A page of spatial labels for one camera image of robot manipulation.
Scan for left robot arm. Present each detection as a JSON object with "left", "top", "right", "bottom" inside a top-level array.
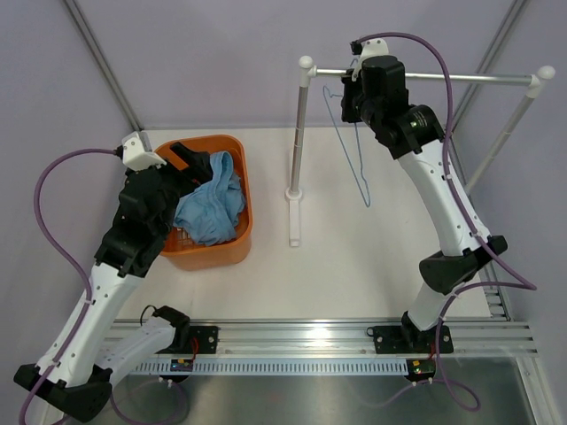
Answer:
[{"left": 13, "top": 143, "right": 213, "bottom": 422}]

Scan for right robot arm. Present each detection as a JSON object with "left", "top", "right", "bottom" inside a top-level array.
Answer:
[{"left": 341, "top": 55, "right": 508, "bottom": 352}]

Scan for aluminium mounting rail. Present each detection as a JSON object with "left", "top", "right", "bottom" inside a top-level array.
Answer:
[{"left": 101, "top": 321, "right": 540, "bottom": 358}]

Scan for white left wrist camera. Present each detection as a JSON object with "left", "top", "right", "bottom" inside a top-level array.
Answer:
[{"left": 116, "top": 132, "right": 167, "bottom": 172}]

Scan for orange plastic basket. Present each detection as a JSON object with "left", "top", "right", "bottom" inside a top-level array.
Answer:
[{"left": 156, "top": 135, "right": 252, "bottom": 270}]

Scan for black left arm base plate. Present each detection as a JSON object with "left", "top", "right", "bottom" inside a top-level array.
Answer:
[{"left": 167, "top": 325, "right": 219, "bottom": 354}]

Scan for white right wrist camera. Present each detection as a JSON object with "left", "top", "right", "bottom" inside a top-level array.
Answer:
[{"left": 351, "top": 37, "right": 390, "bottom": 81}]

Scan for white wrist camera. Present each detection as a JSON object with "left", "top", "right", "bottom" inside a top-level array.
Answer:
[
  {"left": 116, "top": 132, "right": 167, "bottom": 172},
  {"left": 351, "top": 37, "right": 390, "bottom": 81}
]

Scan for white slotted cable duct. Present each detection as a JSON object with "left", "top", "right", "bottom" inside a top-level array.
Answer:
[{"left": 130, "top": 358, "right": 408, "bottom": 376}]

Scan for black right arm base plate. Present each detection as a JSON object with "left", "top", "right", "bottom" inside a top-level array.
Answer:
[{"left": 366, "top": 324, "right": 454, "bottom": 354}]

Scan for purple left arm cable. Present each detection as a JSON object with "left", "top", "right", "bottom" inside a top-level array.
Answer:
[{"left": 18, "top": 148, "right": 191, "bottom": 425}]

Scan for blue wire hanger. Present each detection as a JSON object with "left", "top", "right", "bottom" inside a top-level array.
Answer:
[{"left": 322, "top": 57, "right": 372, "bottom": 208}]

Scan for light blue shorts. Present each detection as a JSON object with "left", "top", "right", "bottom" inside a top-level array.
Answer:
[{"left": 174, "top": 151, "right": 246, "bottom": 246}]

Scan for silver clothes rack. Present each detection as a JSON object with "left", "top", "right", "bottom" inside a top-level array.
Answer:
[{"left": 285, "top": 56, "right": 555, "bottom": 248}]

